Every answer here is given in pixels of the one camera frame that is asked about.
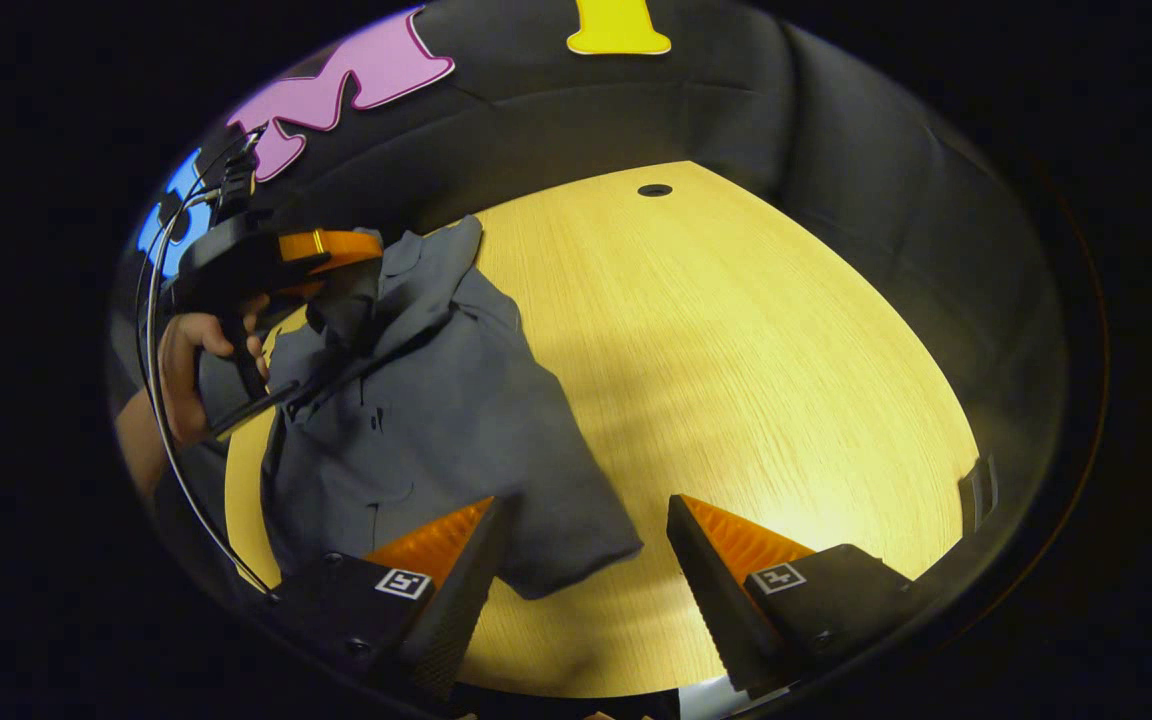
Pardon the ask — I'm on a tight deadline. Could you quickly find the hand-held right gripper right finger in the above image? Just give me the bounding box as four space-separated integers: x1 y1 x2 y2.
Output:
666 493 922 699

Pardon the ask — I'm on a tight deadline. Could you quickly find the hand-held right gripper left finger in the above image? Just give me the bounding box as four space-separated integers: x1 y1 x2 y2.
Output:
271 497 512 701

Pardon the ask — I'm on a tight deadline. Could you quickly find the grey button-up shirt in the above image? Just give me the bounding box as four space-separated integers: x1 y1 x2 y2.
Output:
198 215 645 601

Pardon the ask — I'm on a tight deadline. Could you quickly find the black backdrop cloth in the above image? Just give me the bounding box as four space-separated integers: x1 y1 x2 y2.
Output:
106 0 1077 601

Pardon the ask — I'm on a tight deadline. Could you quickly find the thin black cable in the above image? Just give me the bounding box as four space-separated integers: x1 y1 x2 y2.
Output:
134 130 272 593

